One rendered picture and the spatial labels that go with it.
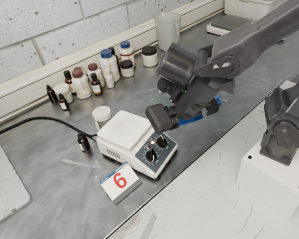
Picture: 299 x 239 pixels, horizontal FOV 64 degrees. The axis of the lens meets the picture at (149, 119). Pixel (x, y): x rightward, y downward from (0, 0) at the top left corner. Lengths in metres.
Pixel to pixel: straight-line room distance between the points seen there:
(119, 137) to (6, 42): 0.55
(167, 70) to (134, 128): 0.27
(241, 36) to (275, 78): 0.65
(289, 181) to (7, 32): 0.94
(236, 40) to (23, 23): 0.77
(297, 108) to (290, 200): 0.20
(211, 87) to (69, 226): 0.46
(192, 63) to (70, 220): 0.47
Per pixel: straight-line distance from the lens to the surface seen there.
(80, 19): 1.10
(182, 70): 0.45
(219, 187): 0.66
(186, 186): 0.65
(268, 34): 0.43
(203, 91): 0.47
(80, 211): 0.67
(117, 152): 0.67
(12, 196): 0.77
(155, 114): 0.50
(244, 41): 0.42
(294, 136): 0.53
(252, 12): 1.56
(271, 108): 0.52
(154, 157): 0.64
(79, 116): 0.91
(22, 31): 1.01
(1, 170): 0.85
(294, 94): 0.52
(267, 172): 0.58
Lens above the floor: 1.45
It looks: 42 degrees down
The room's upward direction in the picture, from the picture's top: 8 degrees counter-clockwise
